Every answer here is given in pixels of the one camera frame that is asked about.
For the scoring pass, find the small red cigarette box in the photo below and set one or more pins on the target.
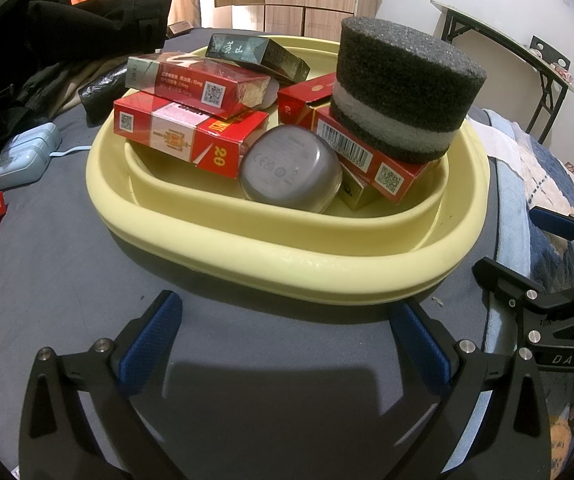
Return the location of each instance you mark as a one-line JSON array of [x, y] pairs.
[[302, 102]]

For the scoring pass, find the dark cigarette box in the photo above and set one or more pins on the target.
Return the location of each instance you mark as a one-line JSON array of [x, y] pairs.
[[254, 55]]

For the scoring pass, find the black panel with holes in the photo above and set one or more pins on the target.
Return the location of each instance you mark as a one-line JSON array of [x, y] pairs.
[[549, 50]]

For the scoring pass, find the red white packet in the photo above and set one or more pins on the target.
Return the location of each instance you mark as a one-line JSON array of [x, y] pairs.
[[563, 74]]

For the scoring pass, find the small rounded grey device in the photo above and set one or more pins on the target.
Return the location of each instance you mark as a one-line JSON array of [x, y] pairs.
[[289, 170]]

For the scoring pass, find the black jacket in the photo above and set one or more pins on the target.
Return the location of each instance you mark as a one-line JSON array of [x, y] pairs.
[[32, 40]]

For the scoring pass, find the black folding table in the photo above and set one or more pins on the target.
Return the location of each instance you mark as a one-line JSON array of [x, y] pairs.
[[517, 55]]

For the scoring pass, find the red barcode cigarette box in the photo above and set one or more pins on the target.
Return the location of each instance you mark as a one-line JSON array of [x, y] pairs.
[[367, 155]]

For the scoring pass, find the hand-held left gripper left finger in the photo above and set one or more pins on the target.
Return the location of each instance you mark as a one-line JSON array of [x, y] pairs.
[[149, 346]]

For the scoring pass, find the white tissue sheet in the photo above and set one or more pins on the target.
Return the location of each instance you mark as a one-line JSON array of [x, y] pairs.
[[492, 142]]

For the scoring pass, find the light blue device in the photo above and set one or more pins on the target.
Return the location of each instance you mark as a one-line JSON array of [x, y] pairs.
[[22, 157]]

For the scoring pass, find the blue patterned blanket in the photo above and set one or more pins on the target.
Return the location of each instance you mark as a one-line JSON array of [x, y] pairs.
[[532, 240]]

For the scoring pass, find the black plastic bag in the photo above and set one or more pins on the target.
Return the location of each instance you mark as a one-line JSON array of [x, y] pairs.
[[99, 97]]

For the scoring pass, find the dark grey foam cylinder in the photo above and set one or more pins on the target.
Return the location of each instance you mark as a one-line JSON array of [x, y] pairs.
[[402, 85]]

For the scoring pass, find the small brown box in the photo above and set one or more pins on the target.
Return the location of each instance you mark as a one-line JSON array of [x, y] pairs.
[[181, 29]]

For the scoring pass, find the beige cloth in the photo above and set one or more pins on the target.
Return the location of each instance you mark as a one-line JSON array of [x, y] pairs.
[[74, 82]]

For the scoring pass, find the red and silver cigarette box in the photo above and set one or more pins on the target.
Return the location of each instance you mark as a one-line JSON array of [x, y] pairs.
[[192, 85]]

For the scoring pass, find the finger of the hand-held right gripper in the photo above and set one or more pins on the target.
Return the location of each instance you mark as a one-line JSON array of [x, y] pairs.
[[504, 283], [557, 223]]

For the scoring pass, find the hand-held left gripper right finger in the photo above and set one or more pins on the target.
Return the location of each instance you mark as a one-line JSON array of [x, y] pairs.
[[422, 346]]

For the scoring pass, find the gold cigarette box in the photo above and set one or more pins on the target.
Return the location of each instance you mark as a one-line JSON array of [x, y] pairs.
[[357, 192]]

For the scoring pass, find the yellow plastic basin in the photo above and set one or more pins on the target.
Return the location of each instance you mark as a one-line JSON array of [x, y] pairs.
[[267, 255]]

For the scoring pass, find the red box with yellow lettering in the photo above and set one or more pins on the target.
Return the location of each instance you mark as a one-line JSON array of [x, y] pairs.
[[177, 135]]

